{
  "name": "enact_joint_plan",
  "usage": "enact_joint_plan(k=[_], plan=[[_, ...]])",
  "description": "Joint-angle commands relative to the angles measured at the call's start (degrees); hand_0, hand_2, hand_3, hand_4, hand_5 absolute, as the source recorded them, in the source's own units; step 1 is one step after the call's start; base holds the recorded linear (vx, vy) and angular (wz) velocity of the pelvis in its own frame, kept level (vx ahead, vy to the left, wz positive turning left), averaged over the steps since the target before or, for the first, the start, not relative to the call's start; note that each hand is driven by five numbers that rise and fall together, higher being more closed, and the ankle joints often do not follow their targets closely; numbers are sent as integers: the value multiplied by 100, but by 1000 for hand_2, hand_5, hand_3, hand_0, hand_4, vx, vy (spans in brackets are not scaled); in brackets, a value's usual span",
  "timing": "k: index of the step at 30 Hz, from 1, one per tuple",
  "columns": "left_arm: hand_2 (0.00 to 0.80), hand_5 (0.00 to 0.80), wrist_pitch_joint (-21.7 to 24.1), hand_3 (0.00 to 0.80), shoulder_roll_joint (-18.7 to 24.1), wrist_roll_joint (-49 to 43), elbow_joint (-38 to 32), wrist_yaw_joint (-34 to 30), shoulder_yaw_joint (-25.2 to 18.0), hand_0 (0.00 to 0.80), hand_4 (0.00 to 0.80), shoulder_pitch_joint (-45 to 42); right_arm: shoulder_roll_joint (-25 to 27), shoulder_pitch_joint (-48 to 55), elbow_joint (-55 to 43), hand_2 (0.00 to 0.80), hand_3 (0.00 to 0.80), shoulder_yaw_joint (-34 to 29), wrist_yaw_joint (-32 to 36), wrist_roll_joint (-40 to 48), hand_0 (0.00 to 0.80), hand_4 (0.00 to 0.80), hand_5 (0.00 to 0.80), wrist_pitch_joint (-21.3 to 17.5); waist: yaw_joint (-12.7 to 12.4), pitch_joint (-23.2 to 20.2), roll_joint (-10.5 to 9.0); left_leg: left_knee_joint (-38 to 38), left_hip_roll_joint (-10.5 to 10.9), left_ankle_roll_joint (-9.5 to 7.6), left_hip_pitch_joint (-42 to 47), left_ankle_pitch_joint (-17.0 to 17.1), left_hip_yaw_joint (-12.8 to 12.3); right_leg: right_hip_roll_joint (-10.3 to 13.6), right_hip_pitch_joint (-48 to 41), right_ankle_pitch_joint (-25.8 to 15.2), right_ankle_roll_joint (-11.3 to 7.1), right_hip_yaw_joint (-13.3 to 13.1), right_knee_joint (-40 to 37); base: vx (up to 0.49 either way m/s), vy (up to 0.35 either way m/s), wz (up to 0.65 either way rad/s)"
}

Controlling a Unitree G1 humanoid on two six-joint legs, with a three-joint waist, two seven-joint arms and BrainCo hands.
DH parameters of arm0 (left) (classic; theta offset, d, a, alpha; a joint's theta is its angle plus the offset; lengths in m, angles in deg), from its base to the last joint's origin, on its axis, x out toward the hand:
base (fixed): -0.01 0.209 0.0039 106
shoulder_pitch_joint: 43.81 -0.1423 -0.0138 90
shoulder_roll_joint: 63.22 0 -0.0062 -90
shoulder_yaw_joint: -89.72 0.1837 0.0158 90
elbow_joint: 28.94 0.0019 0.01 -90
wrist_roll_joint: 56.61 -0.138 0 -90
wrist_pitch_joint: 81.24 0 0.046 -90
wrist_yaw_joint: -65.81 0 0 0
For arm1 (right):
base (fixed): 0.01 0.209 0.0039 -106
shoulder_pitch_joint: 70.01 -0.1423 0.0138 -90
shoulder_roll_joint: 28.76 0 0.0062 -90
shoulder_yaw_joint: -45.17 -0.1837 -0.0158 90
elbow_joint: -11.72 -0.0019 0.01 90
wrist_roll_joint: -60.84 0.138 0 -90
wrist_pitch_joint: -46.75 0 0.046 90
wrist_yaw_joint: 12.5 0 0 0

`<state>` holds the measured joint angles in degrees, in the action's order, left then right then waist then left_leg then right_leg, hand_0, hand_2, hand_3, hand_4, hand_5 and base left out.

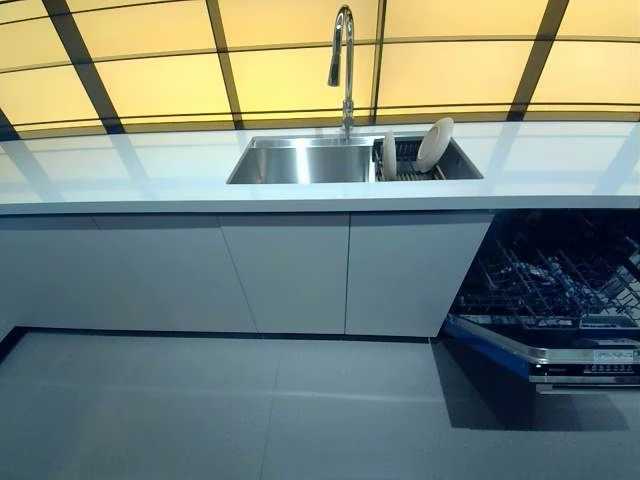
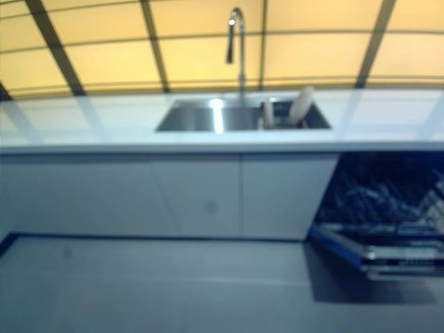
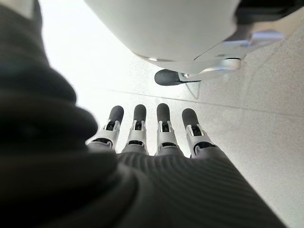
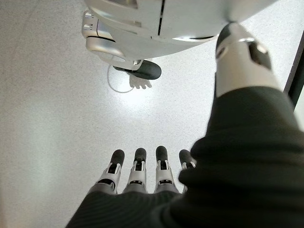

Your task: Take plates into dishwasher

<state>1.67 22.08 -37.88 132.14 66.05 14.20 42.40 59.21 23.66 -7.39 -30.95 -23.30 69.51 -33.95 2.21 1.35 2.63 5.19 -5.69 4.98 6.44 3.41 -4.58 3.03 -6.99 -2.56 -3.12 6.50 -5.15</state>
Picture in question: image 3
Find black left robot foot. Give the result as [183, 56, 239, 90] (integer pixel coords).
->
[154, 69, 202, 86]

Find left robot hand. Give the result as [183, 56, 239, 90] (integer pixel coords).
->
[0, 4, 287, 228]

